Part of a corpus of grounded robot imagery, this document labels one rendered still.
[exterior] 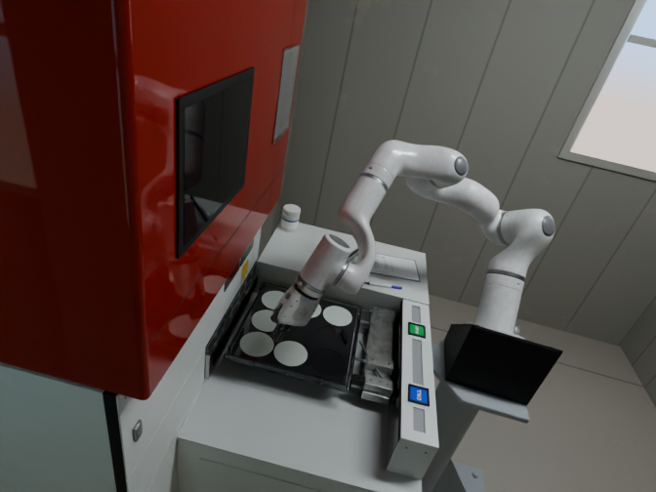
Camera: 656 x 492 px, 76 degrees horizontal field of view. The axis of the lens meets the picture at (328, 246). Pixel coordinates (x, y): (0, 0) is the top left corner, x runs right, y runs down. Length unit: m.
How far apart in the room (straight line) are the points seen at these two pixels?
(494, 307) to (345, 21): 1.90
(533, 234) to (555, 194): 1.60
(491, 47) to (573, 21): 0.41
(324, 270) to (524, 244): 0.68
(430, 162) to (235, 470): 0.96
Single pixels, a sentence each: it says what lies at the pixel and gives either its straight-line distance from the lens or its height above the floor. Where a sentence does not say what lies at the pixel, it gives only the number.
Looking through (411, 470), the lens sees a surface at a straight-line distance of 1.22.
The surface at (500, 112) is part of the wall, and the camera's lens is 2.81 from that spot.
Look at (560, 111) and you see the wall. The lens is 2.88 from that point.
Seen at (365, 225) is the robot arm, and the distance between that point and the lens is 1.10.
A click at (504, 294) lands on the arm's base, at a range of 1.45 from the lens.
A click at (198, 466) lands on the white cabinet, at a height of 0.72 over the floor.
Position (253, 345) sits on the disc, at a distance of 1.29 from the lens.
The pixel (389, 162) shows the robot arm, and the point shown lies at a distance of 1.18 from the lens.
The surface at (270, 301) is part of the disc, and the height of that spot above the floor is 0.90.
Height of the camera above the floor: 1.83
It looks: 31 degrees down
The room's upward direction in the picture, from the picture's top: 12 degrees clockwise
